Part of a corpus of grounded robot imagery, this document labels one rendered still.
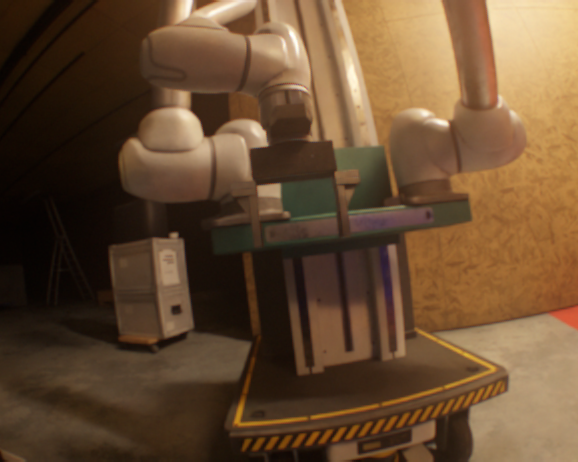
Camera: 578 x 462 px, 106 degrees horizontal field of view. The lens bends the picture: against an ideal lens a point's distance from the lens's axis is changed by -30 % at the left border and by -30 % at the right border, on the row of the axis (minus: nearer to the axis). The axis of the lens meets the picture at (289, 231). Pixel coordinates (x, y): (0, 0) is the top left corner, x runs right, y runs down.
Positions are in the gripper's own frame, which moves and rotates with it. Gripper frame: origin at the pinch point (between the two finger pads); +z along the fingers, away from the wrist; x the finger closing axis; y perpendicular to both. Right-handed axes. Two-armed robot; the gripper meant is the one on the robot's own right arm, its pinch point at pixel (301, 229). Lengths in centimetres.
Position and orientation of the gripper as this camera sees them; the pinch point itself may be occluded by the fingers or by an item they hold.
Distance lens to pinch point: 48.0
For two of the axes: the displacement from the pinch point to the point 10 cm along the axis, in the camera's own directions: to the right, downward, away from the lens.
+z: 1.2, 9.9, -0.8
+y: -0.3, 0.9, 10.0
